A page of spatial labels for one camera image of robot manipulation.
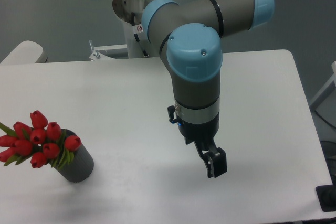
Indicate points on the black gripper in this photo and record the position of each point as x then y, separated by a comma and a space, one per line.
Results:
203, 137

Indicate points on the red tulip bouquet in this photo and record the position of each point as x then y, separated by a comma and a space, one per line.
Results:
42, 143

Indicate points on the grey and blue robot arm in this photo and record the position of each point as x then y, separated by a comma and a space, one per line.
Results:
187, 39

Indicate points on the grey ribbed vase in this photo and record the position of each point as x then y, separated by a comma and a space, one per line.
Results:
74, 165

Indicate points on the white chair armrest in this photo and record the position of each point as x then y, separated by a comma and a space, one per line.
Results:
27, 52

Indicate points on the black cable grommet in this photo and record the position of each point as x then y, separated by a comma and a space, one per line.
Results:
326, 197

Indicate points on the white metal base bracket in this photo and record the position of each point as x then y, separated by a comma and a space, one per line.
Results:
100, 53

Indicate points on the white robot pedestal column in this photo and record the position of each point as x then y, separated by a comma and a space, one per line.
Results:
130, 13

